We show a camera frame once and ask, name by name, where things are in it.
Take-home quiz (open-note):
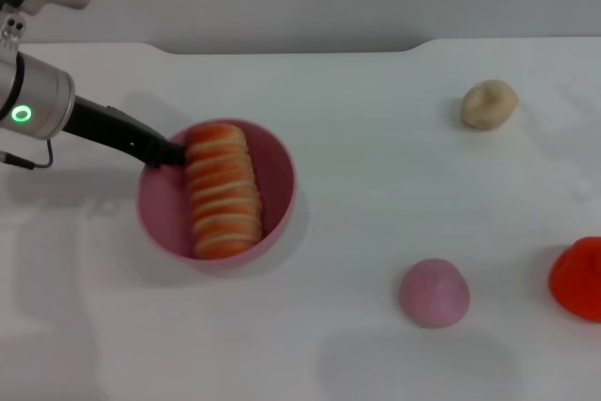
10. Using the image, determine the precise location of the pink round bun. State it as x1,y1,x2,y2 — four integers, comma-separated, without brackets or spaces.
398,258,470,330

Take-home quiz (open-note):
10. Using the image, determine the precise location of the left arm connector cable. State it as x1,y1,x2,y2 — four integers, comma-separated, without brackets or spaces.
0,137,54,171

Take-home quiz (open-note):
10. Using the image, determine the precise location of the silver left camera bracket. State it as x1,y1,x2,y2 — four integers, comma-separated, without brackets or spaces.
0,10,27,57

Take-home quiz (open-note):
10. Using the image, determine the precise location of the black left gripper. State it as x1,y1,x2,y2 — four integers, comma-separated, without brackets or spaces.
63,96,189,170

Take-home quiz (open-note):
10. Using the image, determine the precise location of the red round bun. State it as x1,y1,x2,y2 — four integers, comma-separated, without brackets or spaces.
548,237,601,324

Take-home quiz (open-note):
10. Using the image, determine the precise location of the beige folded bun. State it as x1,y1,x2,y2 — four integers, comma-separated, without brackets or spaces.
460,80,520,131

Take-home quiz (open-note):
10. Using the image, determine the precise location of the pink plastic bowl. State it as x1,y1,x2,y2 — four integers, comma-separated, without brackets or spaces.
135,117,298,273

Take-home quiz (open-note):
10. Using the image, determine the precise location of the orange striped bread roll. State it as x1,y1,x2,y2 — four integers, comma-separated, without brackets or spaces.
184,122,263,260

